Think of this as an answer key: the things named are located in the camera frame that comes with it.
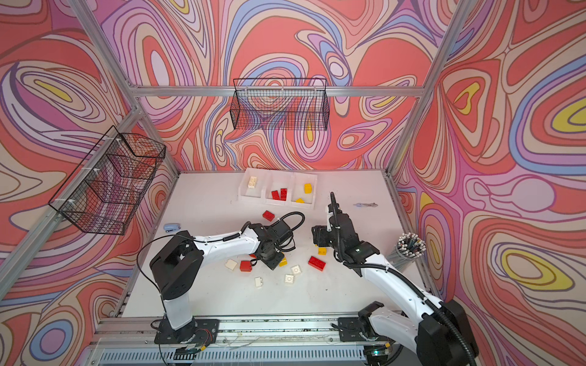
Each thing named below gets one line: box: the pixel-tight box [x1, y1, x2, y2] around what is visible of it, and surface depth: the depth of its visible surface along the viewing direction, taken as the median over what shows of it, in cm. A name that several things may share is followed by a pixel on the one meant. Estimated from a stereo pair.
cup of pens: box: [386, 231, 427, 272], surface depth 76 cm
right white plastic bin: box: [289, 172, 318, 210], surface depth 111 cm
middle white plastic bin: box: [265, 170, 294, 206], surface depth 112 cm
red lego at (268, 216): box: [261, 209, 276, 222], surface depth 103 cm
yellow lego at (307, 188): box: [303, 183, 313, 195], surface depth 113 cm
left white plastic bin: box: [237, 167, 271, 204], surface depth 113 cm
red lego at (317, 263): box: [308, 255, 326, 272], surface depth 90 cm
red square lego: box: [239, 260, 253, 273], surface depth 88 cm
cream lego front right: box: [289, 263, 303, 275], surface depth 88 cm
